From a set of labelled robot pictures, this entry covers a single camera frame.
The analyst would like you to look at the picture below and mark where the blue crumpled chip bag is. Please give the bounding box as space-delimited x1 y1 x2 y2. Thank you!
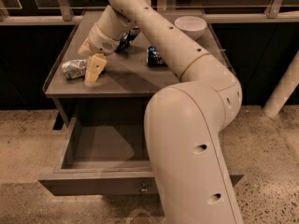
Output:
115 27 140 53

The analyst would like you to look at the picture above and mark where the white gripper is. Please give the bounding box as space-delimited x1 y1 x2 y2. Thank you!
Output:
78 23 119 86

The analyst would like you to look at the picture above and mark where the white ceramic bowl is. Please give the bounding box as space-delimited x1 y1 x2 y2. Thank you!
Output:
175 16 207 40

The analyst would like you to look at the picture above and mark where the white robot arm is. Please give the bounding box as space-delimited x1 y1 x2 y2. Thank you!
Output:
80 0 244 224

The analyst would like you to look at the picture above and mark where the metal railing frame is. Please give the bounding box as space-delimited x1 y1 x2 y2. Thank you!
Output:
0 0 299 25

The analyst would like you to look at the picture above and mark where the small metal drawer knob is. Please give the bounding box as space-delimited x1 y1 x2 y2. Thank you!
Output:
140 183 149 194

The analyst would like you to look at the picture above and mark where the grey wooden cabinet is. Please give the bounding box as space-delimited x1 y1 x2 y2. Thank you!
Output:
42 9 242 128

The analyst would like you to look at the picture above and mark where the blue pepsi can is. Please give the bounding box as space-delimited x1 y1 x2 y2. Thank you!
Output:
147 46 167 67

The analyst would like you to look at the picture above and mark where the open grey top drawer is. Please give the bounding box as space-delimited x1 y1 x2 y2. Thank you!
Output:
38 114 246 197

